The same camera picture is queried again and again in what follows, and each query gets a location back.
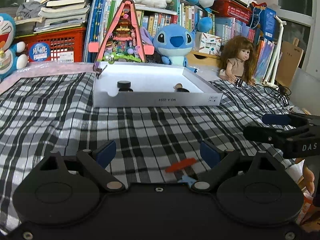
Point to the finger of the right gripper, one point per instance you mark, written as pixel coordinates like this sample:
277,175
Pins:
291,119
276,135

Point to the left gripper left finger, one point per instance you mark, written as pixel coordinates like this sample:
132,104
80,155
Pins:
93,164

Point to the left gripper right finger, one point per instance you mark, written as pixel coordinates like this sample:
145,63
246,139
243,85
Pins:
221,164

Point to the black round lid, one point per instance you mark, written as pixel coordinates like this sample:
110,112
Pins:
125,90

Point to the black round puck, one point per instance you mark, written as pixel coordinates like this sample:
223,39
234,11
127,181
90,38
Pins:
124,84

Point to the brown walnut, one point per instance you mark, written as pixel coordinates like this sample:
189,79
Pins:
178,87

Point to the white lamp stand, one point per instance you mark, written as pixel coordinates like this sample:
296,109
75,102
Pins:
270,76

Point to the brown cardboard board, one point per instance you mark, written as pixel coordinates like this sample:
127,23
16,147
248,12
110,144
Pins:
289,62

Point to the brown haired doll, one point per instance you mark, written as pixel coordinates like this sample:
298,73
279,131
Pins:
238,61

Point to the black white plaid cloth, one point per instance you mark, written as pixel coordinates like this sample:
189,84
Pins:
42,114

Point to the white shallow cardboard box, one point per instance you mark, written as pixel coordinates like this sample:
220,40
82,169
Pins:
153,86

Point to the binder clip on box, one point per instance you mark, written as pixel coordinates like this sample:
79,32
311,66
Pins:
98,69

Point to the blue paper bag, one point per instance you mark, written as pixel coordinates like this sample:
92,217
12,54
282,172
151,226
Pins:
263,18

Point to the wooden drawer box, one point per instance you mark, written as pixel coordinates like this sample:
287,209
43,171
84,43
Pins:
198,59

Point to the white pencil pattern box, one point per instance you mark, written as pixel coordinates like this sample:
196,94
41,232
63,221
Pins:
207,43

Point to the red plastic crate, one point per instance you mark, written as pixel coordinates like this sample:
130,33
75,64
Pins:
65,45

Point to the pink triangular diorama house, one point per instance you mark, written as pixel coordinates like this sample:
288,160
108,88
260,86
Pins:
122,41

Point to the red basket on shelf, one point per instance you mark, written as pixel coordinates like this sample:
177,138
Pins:
230,8

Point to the Stitch plush toy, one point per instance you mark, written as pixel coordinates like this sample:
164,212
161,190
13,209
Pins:
172,43

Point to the Doraemon plush toy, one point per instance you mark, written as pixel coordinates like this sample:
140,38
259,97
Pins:
12,57

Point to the row of books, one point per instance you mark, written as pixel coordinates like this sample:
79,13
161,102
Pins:
154,22

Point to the stack of books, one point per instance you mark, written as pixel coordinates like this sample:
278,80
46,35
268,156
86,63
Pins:
52,15

